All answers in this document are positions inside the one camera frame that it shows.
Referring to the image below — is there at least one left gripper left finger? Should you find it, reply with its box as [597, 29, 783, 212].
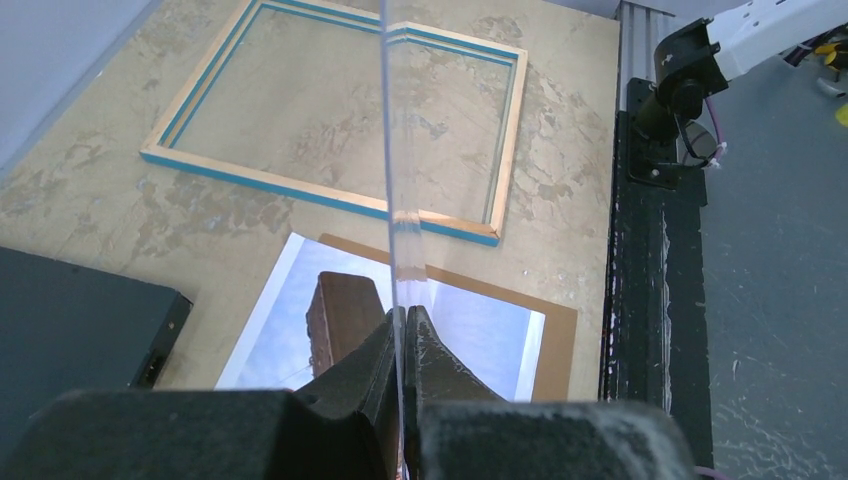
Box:
[1, 318, 399, 479]

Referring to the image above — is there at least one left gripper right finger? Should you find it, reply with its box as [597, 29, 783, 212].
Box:
[402, 306, 696, 479]

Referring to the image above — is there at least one clear acrylic sheet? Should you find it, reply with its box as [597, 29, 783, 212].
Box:
[379, 1, 429, 479]

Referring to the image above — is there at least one blue wooden picture frame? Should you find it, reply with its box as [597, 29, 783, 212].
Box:
[140, 1, 528, 246]

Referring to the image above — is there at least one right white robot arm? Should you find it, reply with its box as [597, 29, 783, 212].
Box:
[635, 0, 847, 142]

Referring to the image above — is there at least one hot air balloon photo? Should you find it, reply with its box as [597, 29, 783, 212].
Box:
[215, 233, 548, 402]

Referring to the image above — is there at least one brown cardboard backing board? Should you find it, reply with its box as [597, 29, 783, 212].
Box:
[305, 234, 577, 402]

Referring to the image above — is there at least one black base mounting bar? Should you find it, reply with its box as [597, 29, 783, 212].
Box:
[598, 78, 714, 467]

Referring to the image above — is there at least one dark flat box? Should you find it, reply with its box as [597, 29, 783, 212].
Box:
[1, 248, 193, 457]

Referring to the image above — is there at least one aluminium rail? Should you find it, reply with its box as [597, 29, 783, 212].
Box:
[616, 1, 678, 110]

